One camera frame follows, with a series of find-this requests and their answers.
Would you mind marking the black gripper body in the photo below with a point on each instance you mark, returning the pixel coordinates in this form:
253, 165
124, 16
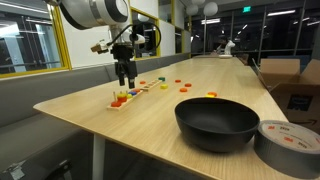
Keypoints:
122, 53

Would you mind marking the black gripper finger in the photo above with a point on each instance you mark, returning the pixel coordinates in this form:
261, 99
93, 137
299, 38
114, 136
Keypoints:
120, 71
132, 73

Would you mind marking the wooden rack with rods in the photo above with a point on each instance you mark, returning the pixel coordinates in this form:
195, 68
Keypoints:
121, 106

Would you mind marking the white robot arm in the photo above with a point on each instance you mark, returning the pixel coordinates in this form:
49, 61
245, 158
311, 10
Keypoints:
90, 11

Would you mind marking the orange wooden disc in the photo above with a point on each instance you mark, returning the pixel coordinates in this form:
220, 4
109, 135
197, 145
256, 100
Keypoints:
188, 85
137, 90
213, 93
183, 90
142, 82
178, 81

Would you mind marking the blue wooden disc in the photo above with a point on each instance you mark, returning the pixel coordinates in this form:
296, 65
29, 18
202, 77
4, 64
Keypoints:
133, 93

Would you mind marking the small yellow wooden disc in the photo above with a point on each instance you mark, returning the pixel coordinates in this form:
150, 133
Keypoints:
129, 96

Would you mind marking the red wooden disc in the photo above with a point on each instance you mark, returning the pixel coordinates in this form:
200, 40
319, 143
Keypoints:
122, 99
116, 104

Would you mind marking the green wooden disc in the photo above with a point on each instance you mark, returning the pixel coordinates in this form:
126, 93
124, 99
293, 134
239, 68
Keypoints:
161, 79

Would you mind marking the flat wooden peg board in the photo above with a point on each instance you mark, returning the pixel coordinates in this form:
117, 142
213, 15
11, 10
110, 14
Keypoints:
150, 85

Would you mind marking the grey upholstered bench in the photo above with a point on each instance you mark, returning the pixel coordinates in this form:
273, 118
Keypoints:
50, 100

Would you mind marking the white globe pendant lamp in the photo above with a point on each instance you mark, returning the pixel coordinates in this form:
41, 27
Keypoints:
210, 9
192, 10

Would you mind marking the white table leg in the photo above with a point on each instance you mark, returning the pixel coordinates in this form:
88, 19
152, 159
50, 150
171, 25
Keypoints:
98, 156

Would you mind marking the short ceiling light strip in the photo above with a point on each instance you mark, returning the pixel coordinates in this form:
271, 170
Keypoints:
210, 21

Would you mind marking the white flat item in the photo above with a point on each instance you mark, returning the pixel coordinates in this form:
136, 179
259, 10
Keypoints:
225, 56

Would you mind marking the black bowl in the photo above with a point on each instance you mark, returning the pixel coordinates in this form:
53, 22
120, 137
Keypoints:
216, 123

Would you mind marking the person in white clothes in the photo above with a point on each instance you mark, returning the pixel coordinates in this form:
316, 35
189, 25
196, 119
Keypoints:
228, 47

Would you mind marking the black seat part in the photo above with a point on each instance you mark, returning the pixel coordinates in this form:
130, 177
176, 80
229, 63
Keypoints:
58, 170

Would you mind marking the green exit sign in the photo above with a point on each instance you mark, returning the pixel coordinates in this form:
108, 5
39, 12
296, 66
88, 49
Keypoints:
246, 9

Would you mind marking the long ceiling light strip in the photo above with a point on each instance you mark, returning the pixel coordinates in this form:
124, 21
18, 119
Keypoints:
281, 13

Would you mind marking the open cardboard box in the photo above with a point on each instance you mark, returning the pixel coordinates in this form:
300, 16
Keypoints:
293, 93

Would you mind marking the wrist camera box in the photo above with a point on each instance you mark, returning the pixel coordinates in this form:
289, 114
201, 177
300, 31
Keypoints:
99, 47

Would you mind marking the small yellow window frame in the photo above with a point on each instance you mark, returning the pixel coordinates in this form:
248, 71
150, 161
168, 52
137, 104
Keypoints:
157, 50

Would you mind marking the large yellow window frame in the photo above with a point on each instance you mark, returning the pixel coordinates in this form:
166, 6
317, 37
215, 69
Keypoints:
65, 43

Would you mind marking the metal bracket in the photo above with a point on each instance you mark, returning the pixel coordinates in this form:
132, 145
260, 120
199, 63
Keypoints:
16, 170

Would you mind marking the grey duct tape roll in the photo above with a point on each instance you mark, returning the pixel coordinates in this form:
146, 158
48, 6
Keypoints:
286, 146

